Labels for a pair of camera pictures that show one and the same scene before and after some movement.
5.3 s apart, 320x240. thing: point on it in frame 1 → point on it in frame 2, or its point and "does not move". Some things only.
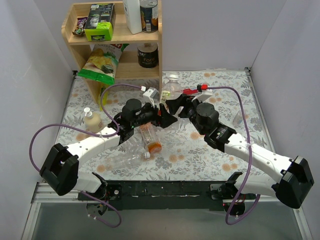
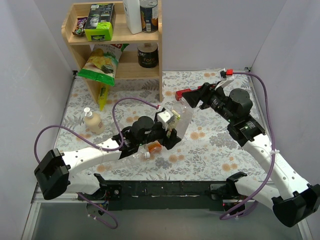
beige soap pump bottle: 93,122 does not move
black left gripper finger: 167,118 → 169,142
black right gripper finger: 175,106 → 193,97
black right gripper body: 183,105 → 204,93
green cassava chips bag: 101,63 does not move
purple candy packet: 79,29 does not move
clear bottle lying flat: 130,154 does not move
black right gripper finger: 188,91 → 206,86
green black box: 99,25 does not move
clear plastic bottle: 171,88 → 185,110
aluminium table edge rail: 44,193 does not move
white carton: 132,10 does not move
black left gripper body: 158,113 → 165,136
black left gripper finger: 155,108 → 172,120
